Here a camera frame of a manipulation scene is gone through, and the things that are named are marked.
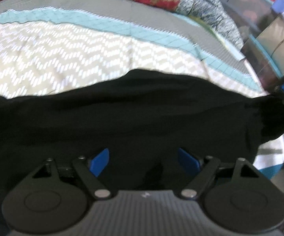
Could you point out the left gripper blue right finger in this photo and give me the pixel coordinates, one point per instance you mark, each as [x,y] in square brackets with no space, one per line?
[190,164]

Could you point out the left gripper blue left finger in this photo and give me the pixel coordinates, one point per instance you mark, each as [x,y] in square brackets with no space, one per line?
[99,162]

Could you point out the black pants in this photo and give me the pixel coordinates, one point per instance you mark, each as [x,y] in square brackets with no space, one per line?
[142,118]

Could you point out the stacked storage boxes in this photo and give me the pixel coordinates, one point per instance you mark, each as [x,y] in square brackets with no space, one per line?
[261,23]

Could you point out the white and blue patterned bedsheet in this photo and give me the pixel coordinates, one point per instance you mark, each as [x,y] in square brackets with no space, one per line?
[48,47]

